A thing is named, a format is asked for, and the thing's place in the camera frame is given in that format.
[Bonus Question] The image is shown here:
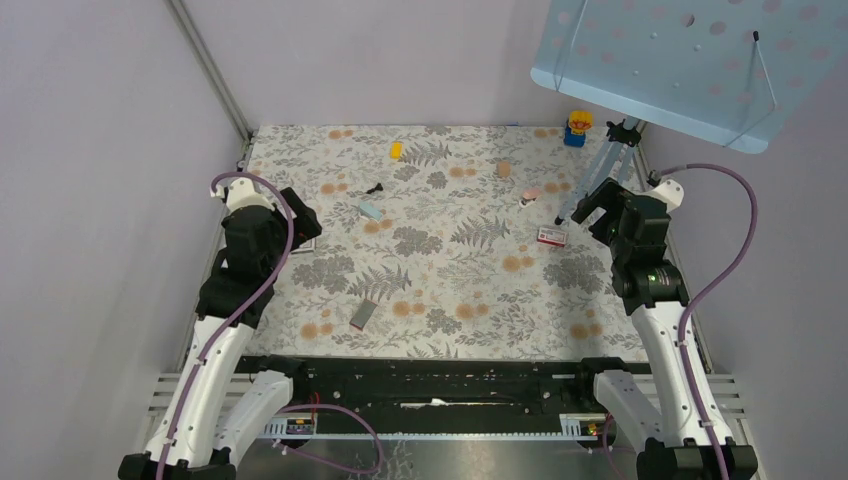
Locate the round tan wooden piece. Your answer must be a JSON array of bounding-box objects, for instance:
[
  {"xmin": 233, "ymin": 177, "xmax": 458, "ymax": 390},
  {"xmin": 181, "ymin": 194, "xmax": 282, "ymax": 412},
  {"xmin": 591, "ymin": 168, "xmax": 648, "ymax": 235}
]
[{"xmin": 496, "ymin": 161, "xmax": 512, "ymax": 179}]

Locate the light blue perforated metal board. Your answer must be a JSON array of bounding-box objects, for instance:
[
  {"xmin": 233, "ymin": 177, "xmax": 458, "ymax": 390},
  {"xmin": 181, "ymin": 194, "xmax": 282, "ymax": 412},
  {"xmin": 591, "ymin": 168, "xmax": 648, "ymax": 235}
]
[{"xmin": 530, "ymin": 0, "xmax": 847, "ymax": 154}]

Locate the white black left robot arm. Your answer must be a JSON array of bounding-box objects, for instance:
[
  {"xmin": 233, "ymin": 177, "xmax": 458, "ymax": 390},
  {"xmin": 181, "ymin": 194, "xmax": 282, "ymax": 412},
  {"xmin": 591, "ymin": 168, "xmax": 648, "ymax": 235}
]
[{"xmin": 118, "ymin": 172, "xmax": 322, "ymax": 479}]

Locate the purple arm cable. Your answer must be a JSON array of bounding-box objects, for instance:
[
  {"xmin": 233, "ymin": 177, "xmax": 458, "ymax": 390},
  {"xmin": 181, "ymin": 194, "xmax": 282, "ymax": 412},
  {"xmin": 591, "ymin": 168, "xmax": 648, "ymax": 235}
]
[
  {"xmin": 153, "ymin": 171, "xmax": 296, "ymax": 480},
  {"xmin": 647, "ymin": 163, "xmax": 759, "ymax": 480}
]

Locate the red white staple box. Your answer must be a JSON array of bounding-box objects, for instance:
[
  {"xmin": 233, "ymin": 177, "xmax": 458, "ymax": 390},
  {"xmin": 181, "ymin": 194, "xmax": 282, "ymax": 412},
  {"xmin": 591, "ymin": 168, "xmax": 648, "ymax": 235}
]
[{"xmin": 537, "ymin": 227, "xmax": 567, "ymax": 247}]

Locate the floral patterned table mat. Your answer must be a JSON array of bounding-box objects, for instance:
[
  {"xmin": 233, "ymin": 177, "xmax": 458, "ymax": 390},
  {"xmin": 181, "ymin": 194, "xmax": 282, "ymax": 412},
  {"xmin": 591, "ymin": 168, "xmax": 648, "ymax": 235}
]
[{"xmin": 246, "ymin": 125, "xmax": 646, "ymax": 362}]

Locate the yellow blue toy figure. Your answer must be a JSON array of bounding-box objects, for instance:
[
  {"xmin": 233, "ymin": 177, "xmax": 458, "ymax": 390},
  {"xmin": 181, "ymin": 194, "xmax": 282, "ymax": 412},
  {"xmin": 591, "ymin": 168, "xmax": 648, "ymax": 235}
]
[{"xmin": 563, "ymin": 110, "xmax": 594, "ymax": 148}]

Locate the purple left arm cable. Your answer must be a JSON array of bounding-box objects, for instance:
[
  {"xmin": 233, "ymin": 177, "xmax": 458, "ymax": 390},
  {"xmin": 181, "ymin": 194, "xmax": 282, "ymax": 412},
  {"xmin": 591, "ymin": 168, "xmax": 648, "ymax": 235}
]
[{"xmin": 153, "ymin": 171, "xmax": 296, "ymax": 480}]

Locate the small black screw piece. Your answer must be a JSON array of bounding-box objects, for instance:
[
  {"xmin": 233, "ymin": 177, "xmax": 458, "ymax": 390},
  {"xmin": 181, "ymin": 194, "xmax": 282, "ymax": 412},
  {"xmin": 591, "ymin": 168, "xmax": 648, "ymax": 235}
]
[{"xmin": 366, "ymin": 183, "xmax": 384, "ymax": 195}]

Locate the grey metal staple strip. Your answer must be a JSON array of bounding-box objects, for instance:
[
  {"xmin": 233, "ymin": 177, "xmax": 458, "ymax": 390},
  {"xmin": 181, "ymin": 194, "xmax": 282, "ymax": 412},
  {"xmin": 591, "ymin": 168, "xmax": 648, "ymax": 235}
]
[{"xmin": 349, "ymin": 299, "xmax": 378, "ymax": 331}]

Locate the grey tripod stand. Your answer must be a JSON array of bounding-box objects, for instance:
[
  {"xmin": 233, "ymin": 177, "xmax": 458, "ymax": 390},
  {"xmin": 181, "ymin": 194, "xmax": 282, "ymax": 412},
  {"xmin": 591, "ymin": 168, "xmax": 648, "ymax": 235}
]
[{"xmin": 554, "ymin": 116, "xmax": 642, "ymax": 226}]

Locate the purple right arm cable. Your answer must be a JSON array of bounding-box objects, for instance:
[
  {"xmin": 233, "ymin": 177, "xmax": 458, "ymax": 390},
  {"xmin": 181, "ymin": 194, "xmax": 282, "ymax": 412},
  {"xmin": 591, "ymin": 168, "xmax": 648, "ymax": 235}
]
[{"xmin": 647, "ymin": 163, "xmax": 759, "ymax": 480}]

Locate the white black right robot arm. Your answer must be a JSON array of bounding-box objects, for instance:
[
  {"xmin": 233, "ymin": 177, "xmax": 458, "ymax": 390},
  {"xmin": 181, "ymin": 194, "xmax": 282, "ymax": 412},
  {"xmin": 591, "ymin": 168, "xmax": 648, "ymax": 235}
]
[{"xmin": 571, "ymin": 178, "xmax": 759, "ymax": 479}]

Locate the small yellow block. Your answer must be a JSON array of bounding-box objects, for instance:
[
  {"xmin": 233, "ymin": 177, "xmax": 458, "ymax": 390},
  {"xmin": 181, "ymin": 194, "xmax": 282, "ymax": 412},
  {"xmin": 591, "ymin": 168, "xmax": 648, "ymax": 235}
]
[{"xmin": 389, "ymin": 142, "xmax": 403, "ymax": 160}]

